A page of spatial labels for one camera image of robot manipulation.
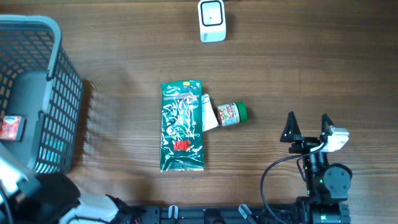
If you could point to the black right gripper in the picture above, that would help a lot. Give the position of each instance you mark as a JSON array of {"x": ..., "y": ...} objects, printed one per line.
[{"x": 304, "y": 143}]

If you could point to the green lid Knorr jar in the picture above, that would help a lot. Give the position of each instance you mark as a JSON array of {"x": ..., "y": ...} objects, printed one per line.
[{"x": 232, "y": 113}]

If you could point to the white small packet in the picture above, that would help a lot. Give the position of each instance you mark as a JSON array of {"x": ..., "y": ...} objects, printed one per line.
[{"x": 209, "y": 120}]

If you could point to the green gloves package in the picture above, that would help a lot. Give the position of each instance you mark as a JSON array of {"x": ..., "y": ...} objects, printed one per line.
[{"x": 181, "y": 139}]

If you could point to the red tissue pack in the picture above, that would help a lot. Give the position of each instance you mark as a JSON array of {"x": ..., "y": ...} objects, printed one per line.
[{"x": 12, "y": 128}]

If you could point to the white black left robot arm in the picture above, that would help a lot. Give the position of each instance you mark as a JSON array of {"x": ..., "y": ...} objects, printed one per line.
[{"x": 29, "y": 197}]

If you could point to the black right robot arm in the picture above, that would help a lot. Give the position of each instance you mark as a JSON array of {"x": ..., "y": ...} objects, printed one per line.
[{"x": 327, "y": 184}]

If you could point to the white barcode scanner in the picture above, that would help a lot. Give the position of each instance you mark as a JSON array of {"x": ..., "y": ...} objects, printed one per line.
[{"x": 212, "y": 20}]

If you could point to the grey plastic basket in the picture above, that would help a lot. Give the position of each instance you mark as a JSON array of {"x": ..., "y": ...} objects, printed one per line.
[{"x": 40, "y": 84}]

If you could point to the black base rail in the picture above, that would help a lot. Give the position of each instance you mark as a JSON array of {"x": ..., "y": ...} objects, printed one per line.
[{"x": 288, "y": 213}]

